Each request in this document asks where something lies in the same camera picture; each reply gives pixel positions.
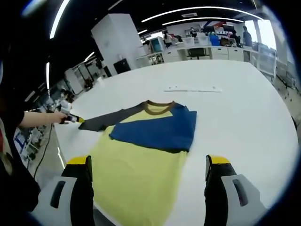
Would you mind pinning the white square pillar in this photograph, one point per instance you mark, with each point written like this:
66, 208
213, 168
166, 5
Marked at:
115, 42

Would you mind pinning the person's left hand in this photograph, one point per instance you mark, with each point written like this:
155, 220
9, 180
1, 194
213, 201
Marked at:
55, 117

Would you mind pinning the black cabinet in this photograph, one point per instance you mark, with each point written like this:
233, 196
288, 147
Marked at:
121, 66

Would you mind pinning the long ceiling light strip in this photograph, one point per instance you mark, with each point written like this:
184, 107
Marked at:
58, 18
207, 9
202, 18

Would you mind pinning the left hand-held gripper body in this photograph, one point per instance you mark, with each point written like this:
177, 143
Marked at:
64, 108

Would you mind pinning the short ceiling light strip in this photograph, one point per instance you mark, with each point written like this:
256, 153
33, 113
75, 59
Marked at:
48, 75

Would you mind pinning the blue bin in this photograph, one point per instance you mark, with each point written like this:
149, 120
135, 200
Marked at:
214, 40

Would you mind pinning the yellow blue grey garment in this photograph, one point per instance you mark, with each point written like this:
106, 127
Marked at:
136, 174

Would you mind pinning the white template strip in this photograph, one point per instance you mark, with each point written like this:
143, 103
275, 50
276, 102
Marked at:
192, 89

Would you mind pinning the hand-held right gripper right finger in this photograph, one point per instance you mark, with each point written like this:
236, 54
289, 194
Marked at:
215, 188

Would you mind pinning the person's arm dark sleeve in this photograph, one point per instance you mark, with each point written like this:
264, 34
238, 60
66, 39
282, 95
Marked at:
14, 169

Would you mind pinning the black office chair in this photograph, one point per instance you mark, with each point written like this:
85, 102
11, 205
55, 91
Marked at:
197, 53

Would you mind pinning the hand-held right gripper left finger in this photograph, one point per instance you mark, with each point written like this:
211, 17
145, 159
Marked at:
81, 188

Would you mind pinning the white mesh chair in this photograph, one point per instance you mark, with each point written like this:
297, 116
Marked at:
266, 58

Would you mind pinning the row of white desks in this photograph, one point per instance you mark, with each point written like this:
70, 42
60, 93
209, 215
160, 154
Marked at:
218, 53

